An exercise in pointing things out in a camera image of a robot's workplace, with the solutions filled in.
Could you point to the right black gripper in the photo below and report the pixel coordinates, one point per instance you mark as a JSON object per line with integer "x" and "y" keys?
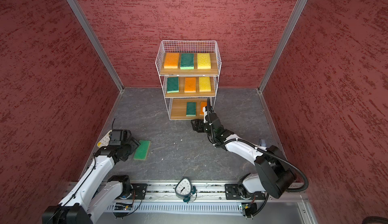
{"x": 198, "y": 123}

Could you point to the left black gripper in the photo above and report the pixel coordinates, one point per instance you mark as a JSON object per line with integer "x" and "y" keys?
{"x": 134, "y": 143}

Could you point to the light green sponge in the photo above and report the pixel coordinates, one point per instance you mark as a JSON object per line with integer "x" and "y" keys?
{"x": 142, "y": 151}

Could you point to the dark green sponge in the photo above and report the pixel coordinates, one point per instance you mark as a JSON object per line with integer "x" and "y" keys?
{"x": 187, "y": 61}
{"x": 191, "y": 110}
{"x": 173, "y": 85}

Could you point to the orange sponge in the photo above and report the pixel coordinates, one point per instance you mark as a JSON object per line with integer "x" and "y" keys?
{"x": 202, "y": 108}
{"x": 190, "y": 85}
{"x": 171, "y": 60}

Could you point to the yellow sponge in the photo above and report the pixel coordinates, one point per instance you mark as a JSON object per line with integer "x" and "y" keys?
{"x": 204, "y": 84}
{"x": 203, "y": 61}

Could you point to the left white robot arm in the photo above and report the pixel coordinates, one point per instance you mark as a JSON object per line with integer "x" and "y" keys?
{"x": 85, "y": 204}

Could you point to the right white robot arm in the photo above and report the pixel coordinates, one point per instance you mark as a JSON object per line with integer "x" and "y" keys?
{"x": 273, "y": 175}

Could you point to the bottom wooden shelf board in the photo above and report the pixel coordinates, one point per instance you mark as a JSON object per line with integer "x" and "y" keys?
{"x": 178, "y": 109}

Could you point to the wooden shelf board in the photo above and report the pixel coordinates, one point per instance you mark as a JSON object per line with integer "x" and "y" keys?
{"x": 181, "y": 93}
{"x": 178, "y": 109}
{"x": 213, "y": 71}

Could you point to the middle wooden shelf board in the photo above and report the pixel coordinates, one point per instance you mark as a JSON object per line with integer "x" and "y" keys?
{"x": 181, "y": 93}

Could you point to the top wooden shelf board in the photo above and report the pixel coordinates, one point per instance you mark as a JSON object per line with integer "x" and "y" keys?
{"x": 213, "y": 71}

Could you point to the beige calculator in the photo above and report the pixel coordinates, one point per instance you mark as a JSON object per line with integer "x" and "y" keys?
{"x": 105, "y": 140}

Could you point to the white kitchen timer dial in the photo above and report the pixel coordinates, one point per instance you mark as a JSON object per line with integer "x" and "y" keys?
{"x": 185, "y": 190}

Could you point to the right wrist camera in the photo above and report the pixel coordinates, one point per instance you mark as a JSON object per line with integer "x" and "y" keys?
{"x": 208, "y": 107}

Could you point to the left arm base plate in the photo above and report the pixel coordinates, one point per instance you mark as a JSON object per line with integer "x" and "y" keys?
{"x": 135, "y": 191}

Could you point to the white wire shelf rack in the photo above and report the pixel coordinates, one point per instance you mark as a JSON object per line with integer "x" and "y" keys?
{"x": 179, "y": 46}

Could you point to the aluminium mounting rail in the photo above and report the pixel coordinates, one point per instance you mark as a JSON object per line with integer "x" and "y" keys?
{"x": 207, "y": 191}

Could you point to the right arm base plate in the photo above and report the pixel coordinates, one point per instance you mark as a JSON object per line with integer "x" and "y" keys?
{"x": 233, "y": 192}

